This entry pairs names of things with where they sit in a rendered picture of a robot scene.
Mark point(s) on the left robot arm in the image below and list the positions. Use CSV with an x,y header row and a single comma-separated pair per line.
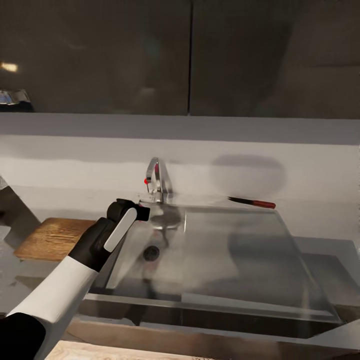
x,y
33,329

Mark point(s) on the drop in sink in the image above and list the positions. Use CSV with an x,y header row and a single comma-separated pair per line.
x,y
233,260

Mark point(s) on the cabinet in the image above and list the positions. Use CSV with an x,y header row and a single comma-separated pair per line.
x,y
275,59
109,57

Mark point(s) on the parer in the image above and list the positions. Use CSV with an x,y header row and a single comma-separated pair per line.
x,y
255,202

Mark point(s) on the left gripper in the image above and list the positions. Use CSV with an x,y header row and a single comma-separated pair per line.
x,y
143,213

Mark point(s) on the dishwasher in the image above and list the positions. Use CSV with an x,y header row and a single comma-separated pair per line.
x,y
66,336

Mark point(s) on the cutting board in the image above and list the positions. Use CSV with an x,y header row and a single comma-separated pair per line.
x,y
53,239

